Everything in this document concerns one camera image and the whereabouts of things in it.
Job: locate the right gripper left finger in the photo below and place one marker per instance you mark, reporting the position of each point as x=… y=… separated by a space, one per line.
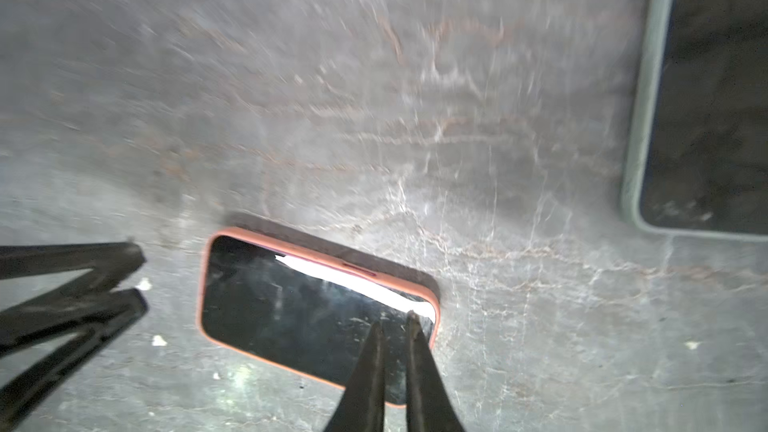
x=361 y=407

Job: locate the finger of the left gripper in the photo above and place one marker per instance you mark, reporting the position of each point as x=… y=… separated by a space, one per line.
x=102 y=267
x=92 y=323

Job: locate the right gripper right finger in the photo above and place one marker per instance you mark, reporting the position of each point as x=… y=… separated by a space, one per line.
x=428 y=407

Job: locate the pink phone case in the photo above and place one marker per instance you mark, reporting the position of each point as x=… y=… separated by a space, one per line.
x=306 y=311

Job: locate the light blue case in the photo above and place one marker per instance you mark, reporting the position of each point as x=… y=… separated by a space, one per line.
x=696 y=160

